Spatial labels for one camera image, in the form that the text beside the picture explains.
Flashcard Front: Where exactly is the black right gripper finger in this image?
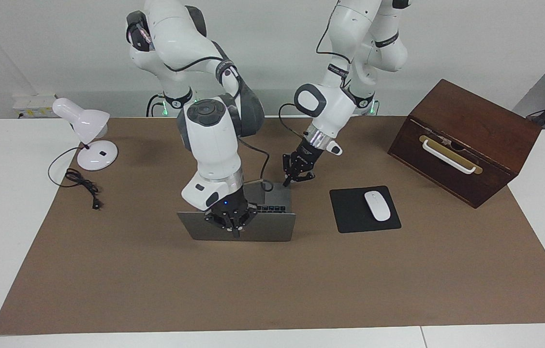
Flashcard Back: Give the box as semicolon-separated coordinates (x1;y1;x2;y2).
236;204;259;238
203;212;238;238

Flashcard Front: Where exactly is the silver laptop computer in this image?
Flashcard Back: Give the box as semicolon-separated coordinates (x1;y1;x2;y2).
177;182;297;242

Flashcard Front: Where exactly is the black mouse pad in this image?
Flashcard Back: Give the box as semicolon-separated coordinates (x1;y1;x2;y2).
329;186;402;234

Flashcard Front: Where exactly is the brown table mat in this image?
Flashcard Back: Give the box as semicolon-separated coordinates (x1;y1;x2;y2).
0;116;545;335

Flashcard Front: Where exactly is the white computer mouse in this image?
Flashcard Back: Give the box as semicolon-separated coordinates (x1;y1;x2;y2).
364;191;392;222

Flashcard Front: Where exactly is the white desk lamp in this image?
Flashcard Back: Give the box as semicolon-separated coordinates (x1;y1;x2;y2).
52;98;119;172

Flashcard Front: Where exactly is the dark brown wooden box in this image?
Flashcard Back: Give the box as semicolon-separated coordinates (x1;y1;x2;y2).
387;79;543;209

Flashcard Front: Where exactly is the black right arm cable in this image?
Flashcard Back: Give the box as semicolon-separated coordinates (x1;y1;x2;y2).
126;22;275;192

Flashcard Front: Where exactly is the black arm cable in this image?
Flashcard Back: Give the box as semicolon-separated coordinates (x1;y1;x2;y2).
279;0;353;141
126;22;275;192

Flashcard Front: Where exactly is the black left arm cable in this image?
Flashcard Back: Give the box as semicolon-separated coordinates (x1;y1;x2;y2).
279;0;353;141

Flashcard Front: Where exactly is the black lamp power cable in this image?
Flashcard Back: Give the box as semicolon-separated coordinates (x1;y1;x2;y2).
48;146;103;211

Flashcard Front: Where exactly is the black right base cable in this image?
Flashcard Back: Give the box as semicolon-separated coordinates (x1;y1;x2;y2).
146;93;164;117

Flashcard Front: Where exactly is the white box handle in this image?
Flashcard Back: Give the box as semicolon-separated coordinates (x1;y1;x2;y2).
422;139;477;174

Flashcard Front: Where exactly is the gold handle backplate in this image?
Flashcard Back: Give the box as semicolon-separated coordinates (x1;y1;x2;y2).
419;135;484;175

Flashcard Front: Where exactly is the white wall power strip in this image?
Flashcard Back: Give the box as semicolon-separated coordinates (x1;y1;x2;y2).
13;94;56;119

